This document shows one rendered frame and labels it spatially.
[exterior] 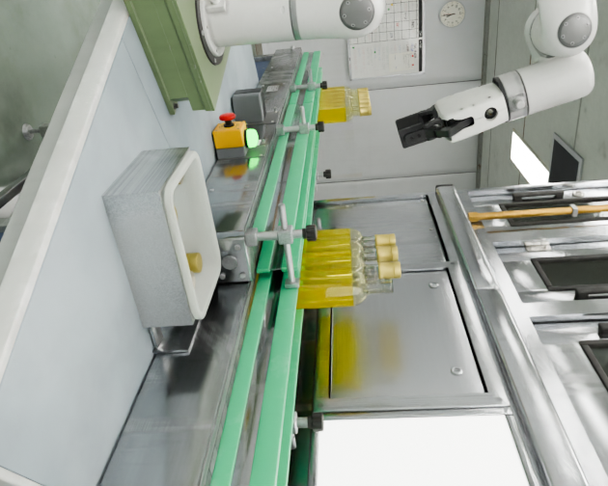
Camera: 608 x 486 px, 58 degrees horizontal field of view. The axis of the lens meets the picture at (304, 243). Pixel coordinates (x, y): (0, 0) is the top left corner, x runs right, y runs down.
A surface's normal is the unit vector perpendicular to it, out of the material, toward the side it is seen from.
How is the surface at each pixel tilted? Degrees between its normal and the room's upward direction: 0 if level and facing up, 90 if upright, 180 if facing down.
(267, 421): 90
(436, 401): 90
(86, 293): 0
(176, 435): 90
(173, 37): 90
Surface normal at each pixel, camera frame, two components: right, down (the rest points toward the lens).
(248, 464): -0.11, -0.87
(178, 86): 0.00, 0.81
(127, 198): -0.06, 0.50
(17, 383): 0.99, -0.07
